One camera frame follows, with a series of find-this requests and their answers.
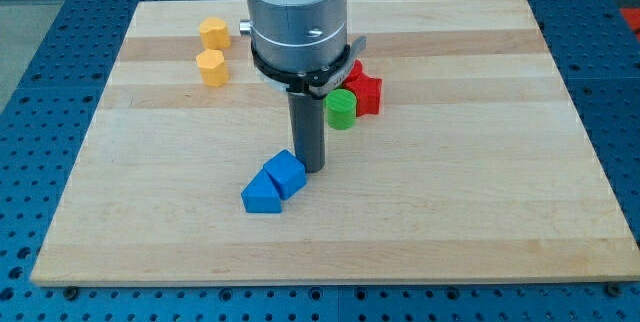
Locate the blue triangular block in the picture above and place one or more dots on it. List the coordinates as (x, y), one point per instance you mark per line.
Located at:
(261, 195)

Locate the red star block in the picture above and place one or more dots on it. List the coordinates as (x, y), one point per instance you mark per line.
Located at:
(368, 92)

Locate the red object at right edge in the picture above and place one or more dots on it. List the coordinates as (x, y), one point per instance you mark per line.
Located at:
(632, 18)

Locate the wooden board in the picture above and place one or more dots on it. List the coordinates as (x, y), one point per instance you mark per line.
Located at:
(477, 169)

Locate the blue perforated table frame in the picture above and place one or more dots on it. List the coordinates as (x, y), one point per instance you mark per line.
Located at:
(44, 123)

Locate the yellow heart block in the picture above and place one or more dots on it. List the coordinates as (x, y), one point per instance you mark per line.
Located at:
(214, 33)

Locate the blue cube block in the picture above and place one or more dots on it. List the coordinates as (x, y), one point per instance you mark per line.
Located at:
(287, 173)

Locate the yellow hexagon block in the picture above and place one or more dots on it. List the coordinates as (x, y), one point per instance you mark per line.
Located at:
(212, 66)

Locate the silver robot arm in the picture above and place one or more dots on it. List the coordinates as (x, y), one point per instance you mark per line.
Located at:
(298, 35)

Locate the green cylinder block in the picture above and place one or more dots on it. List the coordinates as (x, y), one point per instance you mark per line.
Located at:
(341, 109)

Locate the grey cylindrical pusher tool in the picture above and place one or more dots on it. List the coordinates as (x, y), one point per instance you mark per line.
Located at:
(307, 123)

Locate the red block behind arm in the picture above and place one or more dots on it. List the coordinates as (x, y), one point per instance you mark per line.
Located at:
(355, 72)

